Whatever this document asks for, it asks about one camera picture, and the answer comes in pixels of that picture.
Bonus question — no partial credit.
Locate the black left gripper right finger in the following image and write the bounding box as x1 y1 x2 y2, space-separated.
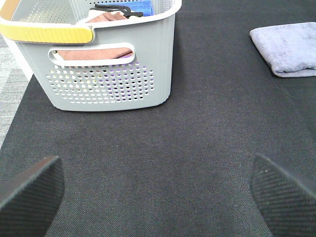
250 154 316 237

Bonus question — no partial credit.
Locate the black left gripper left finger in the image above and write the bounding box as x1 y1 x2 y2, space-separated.
0 156 65 237

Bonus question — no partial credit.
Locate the lavender towel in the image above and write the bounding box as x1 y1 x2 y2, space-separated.
249 22 316 78

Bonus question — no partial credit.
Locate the black fabric table mat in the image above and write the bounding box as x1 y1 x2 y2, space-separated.
0 0 316 237

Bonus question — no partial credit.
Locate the grey perforated laundry basket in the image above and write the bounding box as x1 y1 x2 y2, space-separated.
0 0 182 112

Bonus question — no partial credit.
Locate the purple towel in basket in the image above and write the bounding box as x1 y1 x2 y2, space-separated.
98 61 152 103

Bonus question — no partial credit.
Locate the brown towel in basket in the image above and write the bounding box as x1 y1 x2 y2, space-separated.
55 10 132 60

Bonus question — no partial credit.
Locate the blue towel in basket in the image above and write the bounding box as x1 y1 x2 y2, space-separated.
127 0 154 16

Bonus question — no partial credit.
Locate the yellow basket handle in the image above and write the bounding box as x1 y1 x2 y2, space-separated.
0 24 93 44

